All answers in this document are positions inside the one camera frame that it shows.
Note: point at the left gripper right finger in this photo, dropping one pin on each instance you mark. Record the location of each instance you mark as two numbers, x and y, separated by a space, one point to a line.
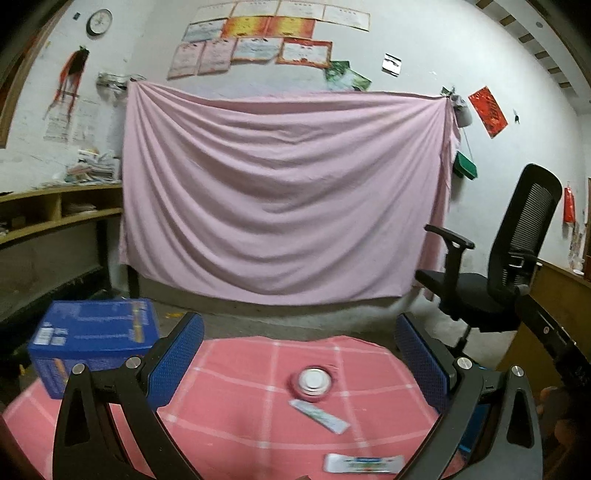
509 445

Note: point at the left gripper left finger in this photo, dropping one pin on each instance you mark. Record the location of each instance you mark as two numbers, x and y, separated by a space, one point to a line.
87 443

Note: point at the white blue label packet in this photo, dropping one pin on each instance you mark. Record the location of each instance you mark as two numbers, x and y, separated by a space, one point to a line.
342 464

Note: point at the white ointment tube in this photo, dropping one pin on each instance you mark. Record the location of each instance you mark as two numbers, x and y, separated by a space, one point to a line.
334 424

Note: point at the wooden desk right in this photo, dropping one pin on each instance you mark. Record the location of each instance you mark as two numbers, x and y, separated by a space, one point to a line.
566 297

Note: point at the black office chair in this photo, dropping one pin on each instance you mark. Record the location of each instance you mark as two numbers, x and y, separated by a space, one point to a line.
496 302

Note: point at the blue cardboard box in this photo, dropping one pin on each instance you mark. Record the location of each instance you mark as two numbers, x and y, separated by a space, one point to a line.
101 334

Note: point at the pink checked table cloth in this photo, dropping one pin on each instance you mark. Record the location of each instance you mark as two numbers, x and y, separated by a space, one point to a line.
231 414

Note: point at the pink round lid container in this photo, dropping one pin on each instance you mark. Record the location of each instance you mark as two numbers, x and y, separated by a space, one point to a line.
312 384

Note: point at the wooden shelf unit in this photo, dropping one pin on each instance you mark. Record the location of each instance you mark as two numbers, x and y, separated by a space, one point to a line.
50 237

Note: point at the green hanging dustpan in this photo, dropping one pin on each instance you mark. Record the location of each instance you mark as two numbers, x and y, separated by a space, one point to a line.
464 168

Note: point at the pink hanging sheet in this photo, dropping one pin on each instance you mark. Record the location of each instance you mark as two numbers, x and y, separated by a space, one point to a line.
306 199

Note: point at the red hanging tassel ornament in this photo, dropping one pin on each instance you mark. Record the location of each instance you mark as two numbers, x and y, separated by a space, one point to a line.
69 80

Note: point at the red wall paper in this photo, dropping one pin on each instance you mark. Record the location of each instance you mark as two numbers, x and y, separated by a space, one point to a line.
489 111

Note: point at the round wall clock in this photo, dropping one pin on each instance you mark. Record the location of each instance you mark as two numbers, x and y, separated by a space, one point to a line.
99 22

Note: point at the wall certificates cluster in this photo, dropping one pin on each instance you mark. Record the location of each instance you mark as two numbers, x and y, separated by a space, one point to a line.
239 32

